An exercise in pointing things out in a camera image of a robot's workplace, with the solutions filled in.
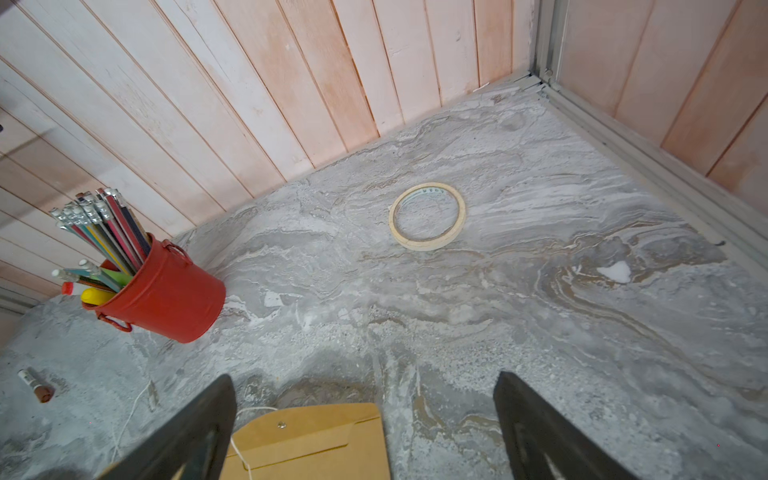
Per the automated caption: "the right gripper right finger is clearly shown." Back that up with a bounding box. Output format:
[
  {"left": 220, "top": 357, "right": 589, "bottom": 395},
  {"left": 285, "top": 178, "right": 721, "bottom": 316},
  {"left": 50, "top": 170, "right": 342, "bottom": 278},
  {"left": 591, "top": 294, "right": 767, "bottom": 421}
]
[{"left": 493, "top": 371, "right": 635, "bottom": 479}]

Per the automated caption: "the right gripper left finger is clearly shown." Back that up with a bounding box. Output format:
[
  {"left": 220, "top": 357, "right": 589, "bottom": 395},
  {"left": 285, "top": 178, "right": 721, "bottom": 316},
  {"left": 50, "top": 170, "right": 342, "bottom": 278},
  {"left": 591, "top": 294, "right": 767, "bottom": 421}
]
[{"left": 101, "top": 374, "right": 237, "bottom": 479}]

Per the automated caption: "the brown file bag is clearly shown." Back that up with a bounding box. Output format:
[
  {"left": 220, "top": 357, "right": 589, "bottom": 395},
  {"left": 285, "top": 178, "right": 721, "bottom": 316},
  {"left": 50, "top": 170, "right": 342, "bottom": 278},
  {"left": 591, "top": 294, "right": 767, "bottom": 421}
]
[{"left": 220, "top": 403, "right": 391, "bottom": 479}]

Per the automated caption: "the red pen holder cup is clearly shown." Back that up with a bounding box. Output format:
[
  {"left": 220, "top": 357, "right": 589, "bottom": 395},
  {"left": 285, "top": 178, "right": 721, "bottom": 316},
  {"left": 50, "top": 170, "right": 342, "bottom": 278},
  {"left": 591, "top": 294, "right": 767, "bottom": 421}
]
[{"left": 82, "top": 238, "right": 226, "bottom": 344}]

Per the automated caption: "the marker pen on table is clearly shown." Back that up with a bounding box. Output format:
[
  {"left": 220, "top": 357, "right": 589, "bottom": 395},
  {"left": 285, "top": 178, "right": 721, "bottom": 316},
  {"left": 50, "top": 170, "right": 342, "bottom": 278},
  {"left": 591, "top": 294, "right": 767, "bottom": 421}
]
[{"left": 17, "top": 368, "right": 55, "bottom": 403}]

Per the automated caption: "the masking tape roll on table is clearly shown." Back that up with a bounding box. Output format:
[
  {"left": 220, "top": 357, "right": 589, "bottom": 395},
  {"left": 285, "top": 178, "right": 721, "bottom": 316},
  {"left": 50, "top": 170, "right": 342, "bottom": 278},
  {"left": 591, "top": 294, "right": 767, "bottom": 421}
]
[{"left": 388, "top": 182, "right": 467, "bottom": 252}]

